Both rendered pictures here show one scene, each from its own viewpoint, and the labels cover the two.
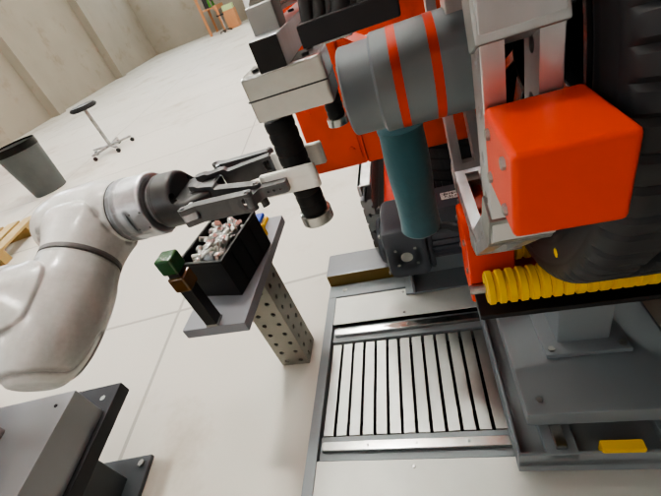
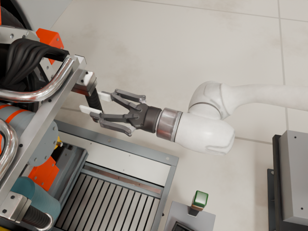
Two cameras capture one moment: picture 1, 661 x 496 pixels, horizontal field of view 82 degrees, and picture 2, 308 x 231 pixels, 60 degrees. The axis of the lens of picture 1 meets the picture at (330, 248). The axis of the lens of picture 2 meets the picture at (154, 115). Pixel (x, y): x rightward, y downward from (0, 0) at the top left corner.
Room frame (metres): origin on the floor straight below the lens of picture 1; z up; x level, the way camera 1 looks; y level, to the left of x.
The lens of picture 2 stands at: (0.90, 0.17, 1.49)
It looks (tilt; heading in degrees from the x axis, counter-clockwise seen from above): 59 degrees down; 179
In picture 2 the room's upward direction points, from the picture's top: straight up
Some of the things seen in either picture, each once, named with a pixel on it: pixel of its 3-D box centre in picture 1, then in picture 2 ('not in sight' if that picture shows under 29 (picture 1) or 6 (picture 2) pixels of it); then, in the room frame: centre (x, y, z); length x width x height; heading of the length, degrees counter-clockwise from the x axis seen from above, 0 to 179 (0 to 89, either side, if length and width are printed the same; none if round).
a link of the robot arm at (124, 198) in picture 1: (148, 206); (168, 123); (0.53, 0.22, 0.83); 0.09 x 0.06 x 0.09; 160
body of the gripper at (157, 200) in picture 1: (191, 194); (144, 117); (0.50, 0.15, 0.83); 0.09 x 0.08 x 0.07; 70
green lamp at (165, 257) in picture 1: (169, 263); (200, 199); (0.69, 0.32, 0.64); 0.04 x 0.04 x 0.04; 70
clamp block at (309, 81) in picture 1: (290, 82); (77, 80); (0.44, -0.03, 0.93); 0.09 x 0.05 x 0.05; 70
